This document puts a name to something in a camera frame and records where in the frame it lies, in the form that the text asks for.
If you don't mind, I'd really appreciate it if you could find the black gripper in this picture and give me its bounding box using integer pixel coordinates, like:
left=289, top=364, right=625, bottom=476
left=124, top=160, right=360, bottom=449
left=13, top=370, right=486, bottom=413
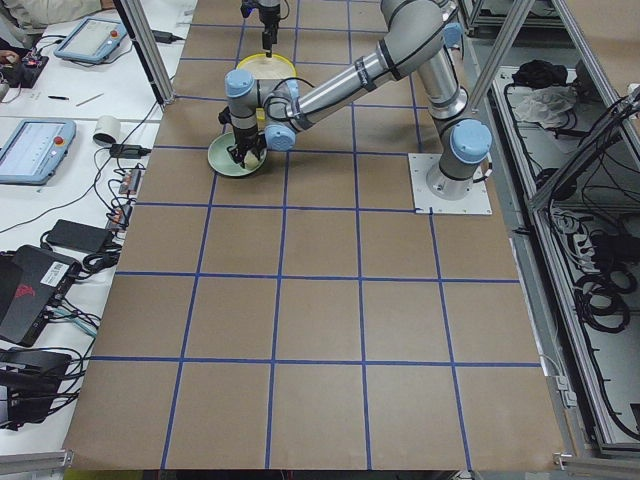
left=228, top=125, right=266, bottom=166
left=262, top=17, right=278, bottom=56

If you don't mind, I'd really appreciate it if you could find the white steamed bun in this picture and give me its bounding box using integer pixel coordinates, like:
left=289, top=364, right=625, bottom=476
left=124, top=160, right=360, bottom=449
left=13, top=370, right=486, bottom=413
left=243, top=151, right=261, bottom=170

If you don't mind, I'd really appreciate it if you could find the yellow top steamer layer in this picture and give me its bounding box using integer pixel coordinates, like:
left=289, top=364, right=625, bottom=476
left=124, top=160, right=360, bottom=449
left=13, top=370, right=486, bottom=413
left=237, top=53, right=297, bottom=80

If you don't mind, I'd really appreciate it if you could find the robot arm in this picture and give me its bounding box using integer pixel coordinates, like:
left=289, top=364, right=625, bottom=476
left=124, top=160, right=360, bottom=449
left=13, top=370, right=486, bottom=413
left=256, top=0, right=281, bottom=58
left=219, top=1, right=493, bottom=201

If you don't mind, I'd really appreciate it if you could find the light green bowl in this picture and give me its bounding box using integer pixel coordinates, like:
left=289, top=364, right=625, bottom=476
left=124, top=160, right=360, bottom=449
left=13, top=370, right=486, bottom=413
left=207, top=133, right=267, bottom=177

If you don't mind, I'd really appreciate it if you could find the white tape roll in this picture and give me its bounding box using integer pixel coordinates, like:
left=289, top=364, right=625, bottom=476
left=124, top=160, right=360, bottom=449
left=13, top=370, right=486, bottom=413
left=92, top=115, right=121, bottom=147

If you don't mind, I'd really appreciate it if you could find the far blue teach pendant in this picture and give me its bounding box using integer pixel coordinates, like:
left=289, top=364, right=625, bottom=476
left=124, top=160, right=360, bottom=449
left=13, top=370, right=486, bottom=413
left=54, top=17, right=128, bottom=65

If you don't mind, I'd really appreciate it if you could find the blue teach pendant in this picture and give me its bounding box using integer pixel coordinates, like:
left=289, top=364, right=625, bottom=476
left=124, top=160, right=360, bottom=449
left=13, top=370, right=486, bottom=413
left=54, top=17, right=128, bottom=65
left=1, top=119, right=76, bottom=186

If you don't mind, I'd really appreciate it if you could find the black power adapter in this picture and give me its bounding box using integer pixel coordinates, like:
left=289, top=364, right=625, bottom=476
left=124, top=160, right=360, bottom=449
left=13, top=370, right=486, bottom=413
left=45, top=219, right=114, bottom=253

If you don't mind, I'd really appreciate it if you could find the near blue teach pendant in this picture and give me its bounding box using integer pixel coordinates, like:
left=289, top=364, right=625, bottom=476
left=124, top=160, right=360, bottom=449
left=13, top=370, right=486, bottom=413
left=1, top=119, right=76, bottom=186

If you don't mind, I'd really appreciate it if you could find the black red computer box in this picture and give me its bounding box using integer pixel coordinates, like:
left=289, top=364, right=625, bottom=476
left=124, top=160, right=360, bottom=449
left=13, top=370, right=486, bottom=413
left=1, top=245, right=81, bottom=347

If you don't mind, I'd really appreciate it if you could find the black cloth bundle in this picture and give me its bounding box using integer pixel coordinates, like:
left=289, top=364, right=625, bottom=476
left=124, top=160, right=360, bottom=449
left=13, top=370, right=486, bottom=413
left=512, top=60, right=568, bottom=89

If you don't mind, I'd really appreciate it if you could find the white crumpled cloth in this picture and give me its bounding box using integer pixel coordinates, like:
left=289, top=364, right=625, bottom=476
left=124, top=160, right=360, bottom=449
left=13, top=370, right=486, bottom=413
left=514, top=86, right=577, bottom=129

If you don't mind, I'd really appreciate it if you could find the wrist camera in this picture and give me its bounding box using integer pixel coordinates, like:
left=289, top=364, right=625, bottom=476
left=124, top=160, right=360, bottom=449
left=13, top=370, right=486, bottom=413
left=240, top=0, right=254, bottom=19
left=218, top=107, right=232, bottom=125

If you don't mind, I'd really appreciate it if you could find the aluminium frame post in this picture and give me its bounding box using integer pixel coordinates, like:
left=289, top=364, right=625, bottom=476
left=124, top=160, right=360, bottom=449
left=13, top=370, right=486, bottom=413
left=114, top=0, right=175, bottom=109

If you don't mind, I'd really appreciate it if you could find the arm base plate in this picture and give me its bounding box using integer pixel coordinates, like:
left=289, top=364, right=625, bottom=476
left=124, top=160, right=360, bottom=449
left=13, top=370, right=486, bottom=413
left=408, top=153, right=493, bottom=216

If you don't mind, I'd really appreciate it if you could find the aluminium frame rack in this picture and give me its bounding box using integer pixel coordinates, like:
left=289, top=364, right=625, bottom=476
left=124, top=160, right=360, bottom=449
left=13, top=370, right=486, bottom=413
left=460, top=1, right=639, bottom=479

